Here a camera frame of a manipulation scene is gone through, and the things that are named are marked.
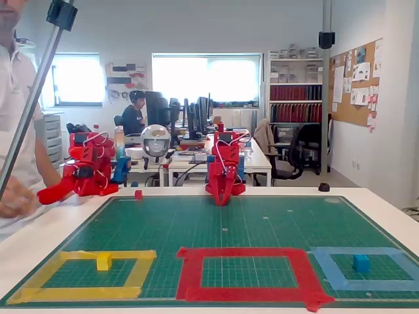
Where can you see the red toy brick cube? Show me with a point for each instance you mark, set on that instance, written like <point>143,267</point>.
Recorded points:
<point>138,195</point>

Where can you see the red robot arm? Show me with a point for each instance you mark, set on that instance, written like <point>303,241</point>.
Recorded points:
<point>226,150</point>

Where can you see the person's left forearm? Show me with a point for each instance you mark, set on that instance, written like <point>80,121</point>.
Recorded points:
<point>49,167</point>

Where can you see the red tape square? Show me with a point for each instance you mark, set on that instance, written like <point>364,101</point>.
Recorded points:
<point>242,292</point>

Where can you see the yellow toy brick cube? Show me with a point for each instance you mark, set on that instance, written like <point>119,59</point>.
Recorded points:
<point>104,262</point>

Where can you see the blue toy brick cube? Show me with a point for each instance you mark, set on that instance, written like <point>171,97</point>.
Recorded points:
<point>361,264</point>

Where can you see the yellow tape square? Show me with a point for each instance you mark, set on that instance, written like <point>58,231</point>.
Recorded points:
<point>82,292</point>

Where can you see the blue tape square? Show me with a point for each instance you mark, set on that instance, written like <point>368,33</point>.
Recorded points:
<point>376,284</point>

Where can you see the person's right hand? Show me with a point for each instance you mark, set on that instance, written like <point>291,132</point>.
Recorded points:
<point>16,199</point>

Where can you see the long white desk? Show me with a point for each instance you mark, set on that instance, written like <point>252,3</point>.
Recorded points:
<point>258,160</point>

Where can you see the green cutting mat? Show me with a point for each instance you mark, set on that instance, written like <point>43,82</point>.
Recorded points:
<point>196,222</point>

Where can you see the beige jacket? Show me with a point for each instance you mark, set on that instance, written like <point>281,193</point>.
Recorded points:
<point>263,137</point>

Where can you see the black monitor with stand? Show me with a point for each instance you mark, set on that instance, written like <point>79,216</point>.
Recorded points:
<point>198,114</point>

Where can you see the white helmet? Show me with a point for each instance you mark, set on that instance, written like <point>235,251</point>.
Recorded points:
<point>155,144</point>

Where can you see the black office chair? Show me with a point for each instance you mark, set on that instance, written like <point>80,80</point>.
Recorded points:
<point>294,153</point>

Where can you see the narrow black monitor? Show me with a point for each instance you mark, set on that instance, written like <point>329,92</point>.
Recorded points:
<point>175,112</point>

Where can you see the white round device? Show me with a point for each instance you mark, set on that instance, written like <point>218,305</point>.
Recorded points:
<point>134,153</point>

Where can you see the large black monitor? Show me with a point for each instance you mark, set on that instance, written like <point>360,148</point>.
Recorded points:
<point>157,108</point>

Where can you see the red and black binders row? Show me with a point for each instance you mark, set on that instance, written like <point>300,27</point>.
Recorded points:
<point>294,112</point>
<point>294,93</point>

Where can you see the wide bright window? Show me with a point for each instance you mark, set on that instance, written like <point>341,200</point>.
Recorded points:
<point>206,78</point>

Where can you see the small black round object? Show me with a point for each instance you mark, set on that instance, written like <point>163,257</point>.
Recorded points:
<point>323,187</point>

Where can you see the large blue table clamp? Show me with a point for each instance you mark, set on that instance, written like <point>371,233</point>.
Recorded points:
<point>121,170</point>

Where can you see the seated person in dark shirt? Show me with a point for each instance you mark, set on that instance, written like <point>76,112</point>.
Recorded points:
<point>132,117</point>

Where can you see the colourful drinking bottle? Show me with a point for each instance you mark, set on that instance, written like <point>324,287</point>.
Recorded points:
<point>119,144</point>

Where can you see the black chair of seated person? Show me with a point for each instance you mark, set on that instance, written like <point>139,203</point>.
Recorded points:
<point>118,122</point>

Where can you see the white shelf unit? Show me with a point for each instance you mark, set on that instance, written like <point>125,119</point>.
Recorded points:
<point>296,84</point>

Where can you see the clear storage boxes row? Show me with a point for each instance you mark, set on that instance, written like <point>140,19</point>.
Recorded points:
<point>294,73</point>
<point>298,52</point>

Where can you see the grey metal pole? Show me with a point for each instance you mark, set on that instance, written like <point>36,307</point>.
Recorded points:
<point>326,98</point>

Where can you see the tall white paper sheet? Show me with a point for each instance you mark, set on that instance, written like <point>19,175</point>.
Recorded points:
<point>338,83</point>

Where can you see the black bag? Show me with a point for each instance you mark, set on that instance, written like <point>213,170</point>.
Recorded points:
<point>78,128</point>

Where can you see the white drawing sheet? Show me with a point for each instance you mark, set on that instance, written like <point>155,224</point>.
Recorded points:
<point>359,96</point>

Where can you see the white drawer cabinet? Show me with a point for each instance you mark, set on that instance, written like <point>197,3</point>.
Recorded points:
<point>54,140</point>

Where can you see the small bright window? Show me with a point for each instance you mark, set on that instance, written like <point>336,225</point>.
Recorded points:
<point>78,78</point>

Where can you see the printed photo sheet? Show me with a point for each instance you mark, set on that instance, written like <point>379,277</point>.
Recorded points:
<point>361,72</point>

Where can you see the black pole clamp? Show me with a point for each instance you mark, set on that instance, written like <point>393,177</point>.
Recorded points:
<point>326,40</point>
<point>62,14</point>

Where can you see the green plant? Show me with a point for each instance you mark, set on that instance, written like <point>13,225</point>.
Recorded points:
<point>410,211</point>

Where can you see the silver metal pole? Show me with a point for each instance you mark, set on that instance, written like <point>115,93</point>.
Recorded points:
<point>34,98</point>

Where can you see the white wall socket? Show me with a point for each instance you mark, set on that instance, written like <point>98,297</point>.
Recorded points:
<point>356,165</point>

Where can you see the wall tool rack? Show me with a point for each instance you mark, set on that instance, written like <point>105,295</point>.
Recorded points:
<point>126,78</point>

